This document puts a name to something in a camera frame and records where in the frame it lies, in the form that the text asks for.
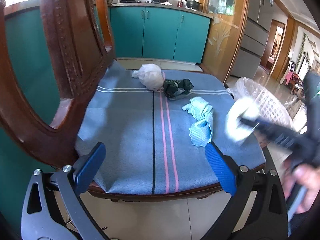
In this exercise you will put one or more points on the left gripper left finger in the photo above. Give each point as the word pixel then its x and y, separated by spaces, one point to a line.
pixel 43 217

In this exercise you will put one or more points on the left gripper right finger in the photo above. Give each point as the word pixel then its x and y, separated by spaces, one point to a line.
pixel 267 216

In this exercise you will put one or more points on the light blue cloth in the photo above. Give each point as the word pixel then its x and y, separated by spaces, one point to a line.
pixel 200 132

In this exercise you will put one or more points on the dark green wrapper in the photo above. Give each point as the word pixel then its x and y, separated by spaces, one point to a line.
pixel 176 89

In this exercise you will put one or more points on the white plastic bag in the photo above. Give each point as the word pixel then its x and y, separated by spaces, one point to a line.
pixel 150 75

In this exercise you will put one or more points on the white plastic trash basket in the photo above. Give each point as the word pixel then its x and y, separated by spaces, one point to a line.
pixel 270 107

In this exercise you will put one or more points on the teal lower kitchen cabinets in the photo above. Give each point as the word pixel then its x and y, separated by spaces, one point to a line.
pixel 125 35

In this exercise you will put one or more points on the person right hand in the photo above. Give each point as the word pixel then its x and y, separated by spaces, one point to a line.
pixel 305 175

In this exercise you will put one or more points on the grey refrigerator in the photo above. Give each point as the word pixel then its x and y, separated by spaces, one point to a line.
pixel 254 40

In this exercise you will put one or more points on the blue striped seat cloth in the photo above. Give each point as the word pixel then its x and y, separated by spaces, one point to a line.
pixel 148 147

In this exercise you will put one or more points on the wooden chair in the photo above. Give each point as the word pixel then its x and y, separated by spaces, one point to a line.
pixel 62 91

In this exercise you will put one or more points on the wooden glass sliding door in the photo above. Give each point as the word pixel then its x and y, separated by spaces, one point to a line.
pixel 224 36

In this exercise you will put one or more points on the black casserole pot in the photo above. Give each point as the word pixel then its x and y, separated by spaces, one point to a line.
pixel 194 5

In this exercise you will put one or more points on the red small jar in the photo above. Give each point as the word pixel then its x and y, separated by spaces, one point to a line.
pixel 180 4

